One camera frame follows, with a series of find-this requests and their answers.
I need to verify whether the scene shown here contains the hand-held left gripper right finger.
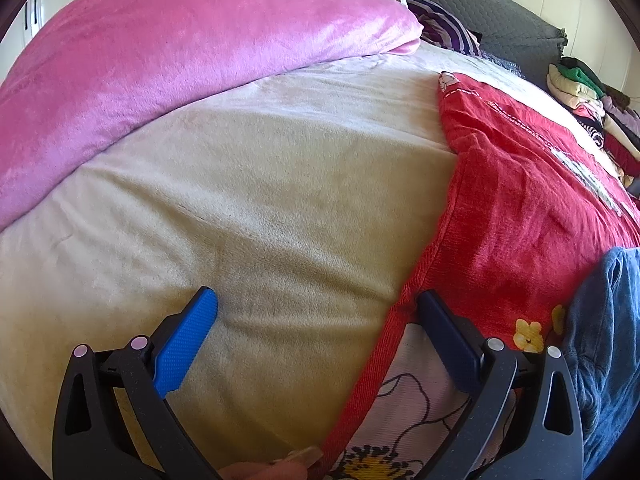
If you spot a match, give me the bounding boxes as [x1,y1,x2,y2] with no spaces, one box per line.
[416,290,585,480]

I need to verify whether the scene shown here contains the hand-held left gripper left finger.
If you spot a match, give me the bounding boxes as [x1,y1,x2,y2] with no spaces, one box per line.
[51,286,236,480]

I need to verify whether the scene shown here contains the blue pants with lace trim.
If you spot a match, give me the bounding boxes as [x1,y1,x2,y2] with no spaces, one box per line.
[562,246,640,480]

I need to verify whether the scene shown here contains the cream plush blanket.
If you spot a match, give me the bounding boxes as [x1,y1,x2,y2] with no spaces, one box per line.
[0,40,526,480]

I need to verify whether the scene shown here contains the red floral quilt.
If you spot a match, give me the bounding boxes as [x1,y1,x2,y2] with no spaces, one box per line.
[320,72,640,480]

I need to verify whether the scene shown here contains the pile of folded clothes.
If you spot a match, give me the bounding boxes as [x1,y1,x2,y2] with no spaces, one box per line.
[545,56,640,186]

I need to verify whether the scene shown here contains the blue patterned cloth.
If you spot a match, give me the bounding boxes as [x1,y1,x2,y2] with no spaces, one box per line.
[480,50,526,77]

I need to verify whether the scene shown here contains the pink plush blanket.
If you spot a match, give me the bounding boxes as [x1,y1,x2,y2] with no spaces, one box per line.
[0,0,422,233]

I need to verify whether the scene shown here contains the purple striped cloth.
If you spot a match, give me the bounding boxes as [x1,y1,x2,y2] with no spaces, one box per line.
[407,0,483,56]

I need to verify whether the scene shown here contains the grey padded headboard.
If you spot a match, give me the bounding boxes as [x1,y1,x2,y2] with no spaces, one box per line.
[295,0,568,78]

